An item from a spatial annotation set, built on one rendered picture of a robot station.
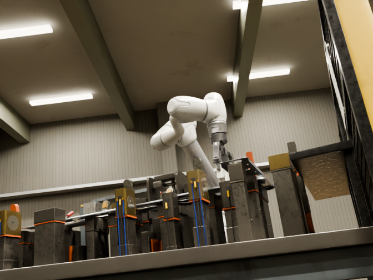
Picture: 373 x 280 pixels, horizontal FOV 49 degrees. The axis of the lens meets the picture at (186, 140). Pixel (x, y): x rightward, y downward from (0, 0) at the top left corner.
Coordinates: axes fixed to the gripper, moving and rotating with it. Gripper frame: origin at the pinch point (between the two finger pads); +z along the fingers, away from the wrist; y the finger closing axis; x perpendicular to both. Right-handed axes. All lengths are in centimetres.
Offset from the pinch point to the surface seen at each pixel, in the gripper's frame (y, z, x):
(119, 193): 22.1, 3.1, -41.2
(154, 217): -17.6, 8.2, -44.4
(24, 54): -268, -340, -372
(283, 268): 60, 43, 28
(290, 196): 17.1, 16.8, 28.7
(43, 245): 21, 19, -83
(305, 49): -506, -340, 48
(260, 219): 22.6, 23.9, 17.0
